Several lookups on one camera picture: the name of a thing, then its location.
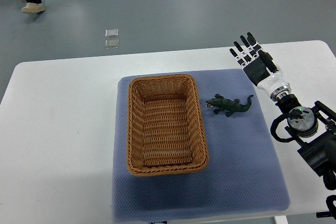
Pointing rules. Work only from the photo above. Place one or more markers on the blue quilted mat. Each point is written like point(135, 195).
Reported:
point(243, 174)

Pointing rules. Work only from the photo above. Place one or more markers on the dark green toy crocodile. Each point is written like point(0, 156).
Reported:
point(229, 106)

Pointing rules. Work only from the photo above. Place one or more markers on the upper metal floor plate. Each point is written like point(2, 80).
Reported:
point(111, 33)

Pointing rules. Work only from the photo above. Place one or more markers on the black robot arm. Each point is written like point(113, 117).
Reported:
point(311, 176)

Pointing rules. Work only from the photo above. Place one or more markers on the metal floor plate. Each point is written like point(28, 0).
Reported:
point(111, 33)
point(111, 44)

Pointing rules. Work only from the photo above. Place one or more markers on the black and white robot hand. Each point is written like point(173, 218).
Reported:
point(259, 67)

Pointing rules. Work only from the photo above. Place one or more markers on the lower metal floor plate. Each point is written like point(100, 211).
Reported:
point(111, 44)

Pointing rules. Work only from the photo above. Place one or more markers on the brown wicker basket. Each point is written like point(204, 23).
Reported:
point(165, 129)

